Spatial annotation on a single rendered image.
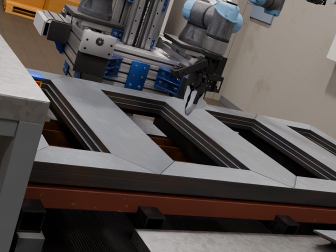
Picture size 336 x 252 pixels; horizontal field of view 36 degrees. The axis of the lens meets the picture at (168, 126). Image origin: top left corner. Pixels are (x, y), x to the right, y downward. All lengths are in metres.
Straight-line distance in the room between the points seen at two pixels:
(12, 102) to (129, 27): 1.63
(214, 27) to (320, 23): 4.17
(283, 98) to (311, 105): 0.49
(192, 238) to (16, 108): 0.58
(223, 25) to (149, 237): 0.70
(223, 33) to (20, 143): 0.87
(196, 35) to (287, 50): 3.64
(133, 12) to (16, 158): 1.62
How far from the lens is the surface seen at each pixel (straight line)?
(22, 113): 0.84
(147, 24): 2.45
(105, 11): 2.25
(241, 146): 1.70
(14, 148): 0.86
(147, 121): 2.28
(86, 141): 1.37
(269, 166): 1.61
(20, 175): 0.89
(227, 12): 1.57
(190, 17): 1.66
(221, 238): 1.29
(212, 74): 1.60
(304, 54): 5.75
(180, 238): 1.22
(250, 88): 6.41
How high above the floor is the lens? 1.29
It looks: 15 degrees down
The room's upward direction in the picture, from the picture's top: 19 degrees clockwise
